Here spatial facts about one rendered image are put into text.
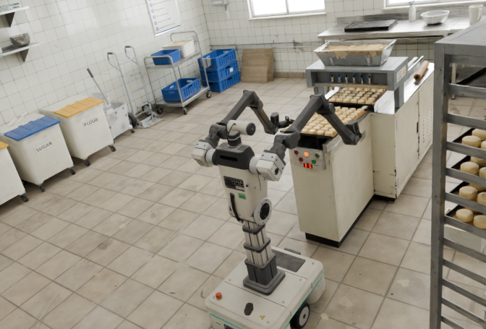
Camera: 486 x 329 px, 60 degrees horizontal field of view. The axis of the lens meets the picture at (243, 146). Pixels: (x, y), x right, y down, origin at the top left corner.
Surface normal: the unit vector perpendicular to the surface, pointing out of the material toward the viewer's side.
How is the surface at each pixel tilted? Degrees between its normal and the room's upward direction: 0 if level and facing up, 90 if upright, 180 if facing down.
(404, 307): 0
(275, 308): 0
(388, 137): 90
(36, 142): 91
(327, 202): 90
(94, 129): 92
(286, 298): 0
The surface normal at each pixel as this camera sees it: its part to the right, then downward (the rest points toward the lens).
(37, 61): 0.81, 0.11
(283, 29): -0.55, 0.44
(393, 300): -0.18, -0.89
